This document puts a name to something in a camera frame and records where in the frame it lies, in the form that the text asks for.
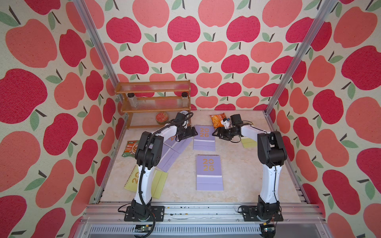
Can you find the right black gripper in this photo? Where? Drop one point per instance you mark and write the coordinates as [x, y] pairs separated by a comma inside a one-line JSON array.
[[220, 130]]

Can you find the yellow-green calendar left front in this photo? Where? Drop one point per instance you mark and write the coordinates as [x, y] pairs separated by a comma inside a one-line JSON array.
[[157, 183]]

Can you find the purple calendar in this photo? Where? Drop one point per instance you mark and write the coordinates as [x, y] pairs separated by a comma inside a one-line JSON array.
[[209, 173], [169, 156], [178, 146], [204, 141]]

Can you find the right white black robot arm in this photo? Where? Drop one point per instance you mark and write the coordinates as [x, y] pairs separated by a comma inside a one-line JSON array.
[[272, 154]]

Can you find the yellow-green calendar right back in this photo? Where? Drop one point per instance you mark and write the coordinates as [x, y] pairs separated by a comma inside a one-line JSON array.
[[248, 143]]

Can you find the orange snack bag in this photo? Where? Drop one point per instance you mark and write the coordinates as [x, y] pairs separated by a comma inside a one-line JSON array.
[[217, 120]]

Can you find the left aluminium corner post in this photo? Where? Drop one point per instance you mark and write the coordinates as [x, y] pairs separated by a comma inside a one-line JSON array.
[[89, 24]]

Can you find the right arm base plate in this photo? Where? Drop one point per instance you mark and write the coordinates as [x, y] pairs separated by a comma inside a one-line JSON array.
[[261, 214]]

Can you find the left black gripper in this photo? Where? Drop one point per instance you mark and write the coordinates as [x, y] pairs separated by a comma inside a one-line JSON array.
[[190, 133]]

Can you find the glass spice jar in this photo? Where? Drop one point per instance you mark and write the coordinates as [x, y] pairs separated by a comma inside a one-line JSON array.
[[132, 98], [185, 100]]

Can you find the yellow-green calendar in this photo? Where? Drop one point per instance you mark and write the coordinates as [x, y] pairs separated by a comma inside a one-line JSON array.
[[248, 143], [157, 183]]

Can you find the red flat tin can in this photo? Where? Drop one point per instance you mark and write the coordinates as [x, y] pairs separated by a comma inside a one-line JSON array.
[[162, 118]]

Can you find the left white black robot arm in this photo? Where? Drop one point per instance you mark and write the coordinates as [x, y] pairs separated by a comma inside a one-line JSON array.
[[148, 156]]

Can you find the aluminium front rail frame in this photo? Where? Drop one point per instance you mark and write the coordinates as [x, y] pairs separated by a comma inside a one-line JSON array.
[[203, 220]]

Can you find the aluminium corner post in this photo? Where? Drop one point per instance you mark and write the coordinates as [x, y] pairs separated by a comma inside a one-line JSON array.
[[89, 24], [323, 12]]

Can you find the right glass spice jar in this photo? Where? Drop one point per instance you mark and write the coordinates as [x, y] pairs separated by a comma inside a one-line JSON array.
[[185, 100]]

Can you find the left glass spice jar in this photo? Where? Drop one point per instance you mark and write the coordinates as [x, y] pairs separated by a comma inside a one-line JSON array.
[[132, 98]]

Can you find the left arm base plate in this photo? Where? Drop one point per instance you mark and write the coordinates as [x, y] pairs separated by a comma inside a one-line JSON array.
[[140, 214]]

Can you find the right aluminium corner post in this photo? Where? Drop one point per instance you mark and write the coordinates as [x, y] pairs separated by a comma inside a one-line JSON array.
[[323, 12]]

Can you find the green red food packet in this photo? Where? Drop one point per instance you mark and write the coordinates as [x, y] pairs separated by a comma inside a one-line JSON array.
[[131, 148]]

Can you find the wooden three-tier shelf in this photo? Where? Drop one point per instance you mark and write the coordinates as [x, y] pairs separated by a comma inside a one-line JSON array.
[[153, 97]]

